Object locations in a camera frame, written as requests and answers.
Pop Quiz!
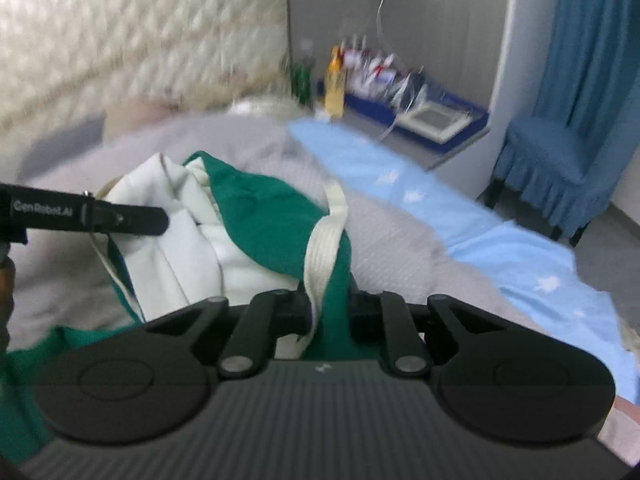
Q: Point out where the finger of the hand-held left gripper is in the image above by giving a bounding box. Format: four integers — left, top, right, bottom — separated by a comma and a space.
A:
84, 199, 169, 237

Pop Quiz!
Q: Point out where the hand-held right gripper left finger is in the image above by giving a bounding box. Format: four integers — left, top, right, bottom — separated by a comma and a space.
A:
145, 289, 312, 380

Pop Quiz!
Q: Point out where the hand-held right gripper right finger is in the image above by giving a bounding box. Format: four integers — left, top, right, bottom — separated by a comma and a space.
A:
349, 290, 506, 378

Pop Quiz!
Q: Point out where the green hoodie with cream print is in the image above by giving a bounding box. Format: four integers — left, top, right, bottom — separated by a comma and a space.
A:
0, 150, 362, 463

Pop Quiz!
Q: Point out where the grey pillow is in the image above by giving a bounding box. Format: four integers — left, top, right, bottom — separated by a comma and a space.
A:
20, 117, 109, 177

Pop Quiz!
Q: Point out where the grey bed blanket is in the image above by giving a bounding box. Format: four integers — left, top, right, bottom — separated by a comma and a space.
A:
0, 110, 640, 461

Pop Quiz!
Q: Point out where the beige pillow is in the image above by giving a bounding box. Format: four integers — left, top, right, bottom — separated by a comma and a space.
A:
102, 97, 174, 139

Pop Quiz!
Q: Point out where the light blue bed sheet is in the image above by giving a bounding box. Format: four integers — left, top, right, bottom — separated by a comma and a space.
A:
287, 117, 640, 407

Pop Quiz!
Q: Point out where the cream quilted headboard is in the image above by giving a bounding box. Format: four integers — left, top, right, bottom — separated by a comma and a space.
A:
0, 0, 292, 128

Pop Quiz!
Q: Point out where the white framed tablet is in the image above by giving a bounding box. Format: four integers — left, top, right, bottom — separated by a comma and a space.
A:
396, 101, 474, 144

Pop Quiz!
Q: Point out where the green bottle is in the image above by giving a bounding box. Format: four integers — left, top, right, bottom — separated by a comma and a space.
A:
291, 39, 317, 107

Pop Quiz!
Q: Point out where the blue covered chair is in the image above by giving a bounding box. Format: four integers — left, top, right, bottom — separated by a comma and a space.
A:
484, 116, 627, 249

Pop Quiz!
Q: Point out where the blue tray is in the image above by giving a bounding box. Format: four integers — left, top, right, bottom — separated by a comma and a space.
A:
316, 76, 492, 154

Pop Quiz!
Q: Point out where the yellow bottle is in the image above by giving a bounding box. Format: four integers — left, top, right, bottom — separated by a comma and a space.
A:
324, 46, 348, 119

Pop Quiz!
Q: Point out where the row of small cosmetic bottles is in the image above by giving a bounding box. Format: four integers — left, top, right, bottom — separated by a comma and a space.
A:
345, 35, 403, 97

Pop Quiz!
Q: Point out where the grey bedside cabinet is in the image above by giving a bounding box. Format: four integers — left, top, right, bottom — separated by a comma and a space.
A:
285, 0, 562, 172

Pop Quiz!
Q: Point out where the blue curtain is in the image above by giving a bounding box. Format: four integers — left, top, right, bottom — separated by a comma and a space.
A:
529, 0, 640, 142

